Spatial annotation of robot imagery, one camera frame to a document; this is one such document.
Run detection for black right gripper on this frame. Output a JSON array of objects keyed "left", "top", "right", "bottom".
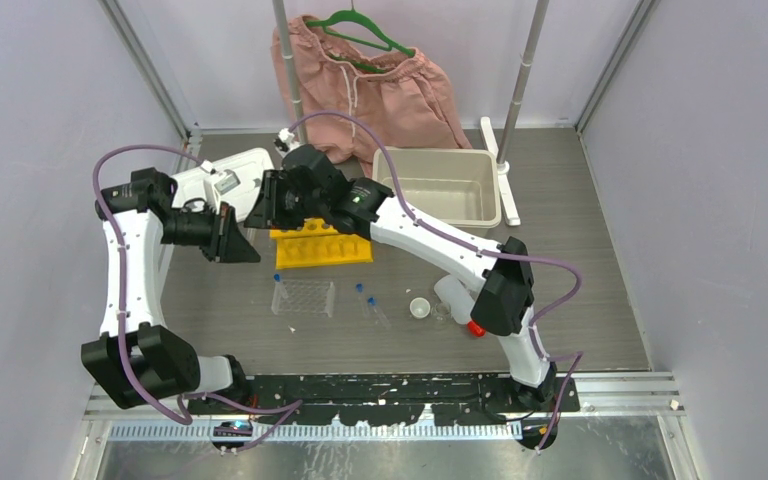
[{"left": 244, "top": 171, "right": 326, "bottom": 232}]

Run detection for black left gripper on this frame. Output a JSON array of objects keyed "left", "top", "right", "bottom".
[{"left": 160, "top": 200, "right": 260, "bottom": 263}]

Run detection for blue-capped small test tube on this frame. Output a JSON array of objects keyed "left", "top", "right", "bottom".
[{"left": 271, "top": 273, "right": 288, "bottom": 315}]

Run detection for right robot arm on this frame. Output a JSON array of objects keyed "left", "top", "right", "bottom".
[{"left": 244, "top": 140, "right": 557, "bottom": 411}]

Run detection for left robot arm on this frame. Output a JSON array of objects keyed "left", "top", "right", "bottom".
[{"left": 81, "top": 167, "right": 260, "bottom": 413}]

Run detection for yellow plastic test tube rack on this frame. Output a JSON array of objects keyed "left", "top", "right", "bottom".
[{"left": 269, "top": 218, "right": 374, "bottom": 270}]

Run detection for white plastic lid tray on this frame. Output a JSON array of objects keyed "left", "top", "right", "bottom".
[{"left": 172, "top": 147, "right": 274, "bottom": 223}]

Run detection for clear acrylic tube rack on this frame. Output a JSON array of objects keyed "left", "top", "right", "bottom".
[{"left": 278, "top": 280, "right": 336, "bottom": 318}]

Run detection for pink fabric shorts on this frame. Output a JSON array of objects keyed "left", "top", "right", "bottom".
[{"left": 287, "top": 15, "right": 471, "bottom": 174}]

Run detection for left metal rack pole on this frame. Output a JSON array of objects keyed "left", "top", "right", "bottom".
[{"left": 272, "top": 0, "right": 308, "bottom": 143}]

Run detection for metal rack pole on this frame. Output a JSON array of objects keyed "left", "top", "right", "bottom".
[
  {"left": 479, "top": 0, "right": 550, "bottom": 227},
  {"left": 272, "top": 0, "right": 308, "bottom": 143}
]

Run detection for beige plastic bin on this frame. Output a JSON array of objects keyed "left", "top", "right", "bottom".
[{"left": 371, "top": 148, "right": 502, "bottom": 236}]

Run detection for small white cup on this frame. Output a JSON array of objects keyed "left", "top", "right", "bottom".
[{"left": 409, "top": 297, "right": 432, "bottom": 319}]

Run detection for small clear glass beaker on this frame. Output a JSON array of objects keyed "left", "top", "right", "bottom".
[{"left": 431, "top": 302, "right": 452, "bottom": 326}]

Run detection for green clothes hanger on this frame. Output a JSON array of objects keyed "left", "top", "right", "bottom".
[{"left": 297, "top": 8, "right": 425, "bottom": 81}]

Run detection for white plastic squeeze bottle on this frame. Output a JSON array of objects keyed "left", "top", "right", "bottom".
[{"left": 433, "top": 275, "right": 486, "bottom": 338}]

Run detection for right metal rack pole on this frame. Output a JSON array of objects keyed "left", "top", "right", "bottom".
[{"left": 479, "top": 0, "right": 550, "bottom": 227}]

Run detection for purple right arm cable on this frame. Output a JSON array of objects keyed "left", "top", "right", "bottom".
[{"left": 276, "top": 111, "right": 585, "bottom": 455}]

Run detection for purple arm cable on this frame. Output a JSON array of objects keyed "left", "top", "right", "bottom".
[
  {"left": 276, "top": 111, "right": 585, "bottom": 455},
  {"left": 91, "top": 144, "right": 303, "bottom": 455}
]

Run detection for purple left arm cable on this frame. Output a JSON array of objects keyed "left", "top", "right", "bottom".
[{"left": 91, "top": 144, "right": 303, "bottom": 455}]

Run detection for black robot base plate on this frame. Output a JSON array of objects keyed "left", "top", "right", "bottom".
[{"left": 219, "top": 373, "right": 580, "bottom": 427}]

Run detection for white slotted cable duct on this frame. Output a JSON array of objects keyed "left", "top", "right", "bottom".
[{"left": 109, "top": 419, "right": 523, "bottom": 442}]

